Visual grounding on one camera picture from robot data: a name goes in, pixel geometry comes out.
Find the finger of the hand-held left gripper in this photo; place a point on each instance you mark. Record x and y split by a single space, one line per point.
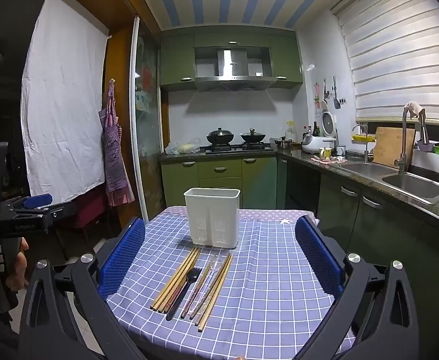
56 213
37 200

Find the yellow cup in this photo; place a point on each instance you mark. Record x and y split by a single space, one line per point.
326 153

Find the white hanging sheet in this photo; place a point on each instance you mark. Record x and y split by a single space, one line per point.
61 101

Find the yellow drain basket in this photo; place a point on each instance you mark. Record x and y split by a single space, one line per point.
362 137

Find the black hanging spatula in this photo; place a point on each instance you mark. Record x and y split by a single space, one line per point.
336 99

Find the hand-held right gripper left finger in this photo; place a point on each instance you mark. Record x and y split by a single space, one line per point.
122 258

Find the small steel faucet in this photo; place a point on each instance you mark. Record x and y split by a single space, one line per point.
365 146

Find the white plastic utensil holder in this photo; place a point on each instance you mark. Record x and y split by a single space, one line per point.
212 213

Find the dark red stool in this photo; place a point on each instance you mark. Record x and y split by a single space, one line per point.
88 210

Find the black wok with lid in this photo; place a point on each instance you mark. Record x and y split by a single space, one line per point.
220 135

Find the small steel pot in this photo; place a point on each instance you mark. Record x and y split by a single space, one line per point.
283 143

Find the wooden cutting board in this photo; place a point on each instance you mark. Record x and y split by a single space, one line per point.
390 146

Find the pink dish cloth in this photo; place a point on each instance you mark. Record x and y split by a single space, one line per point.
324 160

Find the steel double sink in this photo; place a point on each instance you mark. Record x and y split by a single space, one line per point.
410 187

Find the dark base cabinets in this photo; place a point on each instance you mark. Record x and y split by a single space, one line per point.
373 228

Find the striped window blind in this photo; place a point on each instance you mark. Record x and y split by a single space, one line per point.
403 52

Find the dark stone countertop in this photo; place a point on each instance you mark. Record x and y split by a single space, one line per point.
365 180

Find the purple checked tablecloth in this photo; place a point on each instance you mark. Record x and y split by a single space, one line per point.
264 288

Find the purple container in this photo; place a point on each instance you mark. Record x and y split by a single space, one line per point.
423 144

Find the person's left hand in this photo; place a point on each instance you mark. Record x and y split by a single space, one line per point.
19 266

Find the dark sauce bottles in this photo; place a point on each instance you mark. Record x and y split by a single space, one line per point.
314 129

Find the beige rag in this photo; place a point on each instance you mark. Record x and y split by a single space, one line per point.
414 108

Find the clear plastic bag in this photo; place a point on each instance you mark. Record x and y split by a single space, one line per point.
182 147

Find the clear plastic spoon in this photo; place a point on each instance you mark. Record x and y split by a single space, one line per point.
212 270

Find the green wall cabinet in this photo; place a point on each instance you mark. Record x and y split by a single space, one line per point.
287 60
177 60

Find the steel range hood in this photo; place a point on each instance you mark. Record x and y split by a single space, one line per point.
232 67

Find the yellow oil bottle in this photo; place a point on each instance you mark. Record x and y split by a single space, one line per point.
289 133

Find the pink wall hanger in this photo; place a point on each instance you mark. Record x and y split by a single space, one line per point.
317 95

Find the white rice cooker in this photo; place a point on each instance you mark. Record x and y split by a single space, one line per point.
318 142

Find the black gas stove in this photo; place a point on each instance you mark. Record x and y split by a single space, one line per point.
238 147

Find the pink checked apron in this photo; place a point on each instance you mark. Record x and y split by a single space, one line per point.
112 146

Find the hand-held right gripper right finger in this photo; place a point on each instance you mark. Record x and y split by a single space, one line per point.
318 258

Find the glass sliding door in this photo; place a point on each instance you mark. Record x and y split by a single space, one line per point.
146 120

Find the tall steel faucet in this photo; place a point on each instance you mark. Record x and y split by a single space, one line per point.
403 142

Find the green base cabinets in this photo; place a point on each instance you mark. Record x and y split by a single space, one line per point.
219 174

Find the row of wooden chopsticks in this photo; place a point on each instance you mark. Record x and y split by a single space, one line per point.
178 283

